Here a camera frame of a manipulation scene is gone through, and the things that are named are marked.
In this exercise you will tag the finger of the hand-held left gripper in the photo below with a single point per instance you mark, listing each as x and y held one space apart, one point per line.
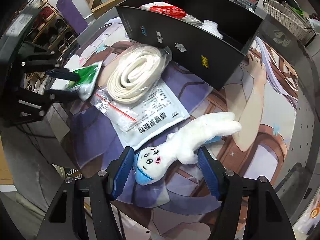
60 94
62 73

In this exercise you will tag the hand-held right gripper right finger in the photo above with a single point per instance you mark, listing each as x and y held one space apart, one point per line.
210 175

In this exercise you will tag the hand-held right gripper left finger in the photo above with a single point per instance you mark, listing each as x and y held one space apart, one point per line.
122 175

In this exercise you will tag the green packet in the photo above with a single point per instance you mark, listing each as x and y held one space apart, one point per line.
87 80

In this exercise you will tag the white plush rabbit toy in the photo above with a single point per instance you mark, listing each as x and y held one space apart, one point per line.
175 142

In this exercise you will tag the black box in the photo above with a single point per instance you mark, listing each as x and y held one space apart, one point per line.
175 37

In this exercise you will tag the red packet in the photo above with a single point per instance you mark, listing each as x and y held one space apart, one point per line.
167 11

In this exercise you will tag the white foam sheet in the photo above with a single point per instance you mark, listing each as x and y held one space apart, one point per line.
212 28

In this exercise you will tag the shoe rack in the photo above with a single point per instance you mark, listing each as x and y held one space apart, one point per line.
55 30

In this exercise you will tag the clear zip bag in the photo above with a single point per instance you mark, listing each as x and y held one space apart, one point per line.
105 105

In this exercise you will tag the printed mat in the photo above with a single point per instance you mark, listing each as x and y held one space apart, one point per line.
250 130

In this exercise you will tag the rolled white belt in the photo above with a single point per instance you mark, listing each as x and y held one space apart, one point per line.
135 75

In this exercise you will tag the white printed packet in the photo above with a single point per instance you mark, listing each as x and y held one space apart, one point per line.
155 110

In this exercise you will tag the cardboard box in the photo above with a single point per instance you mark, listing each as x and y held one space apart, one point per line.
107 2

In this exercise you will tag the white wicker basket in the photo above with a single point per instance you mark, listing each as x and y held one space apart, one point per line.
287 17

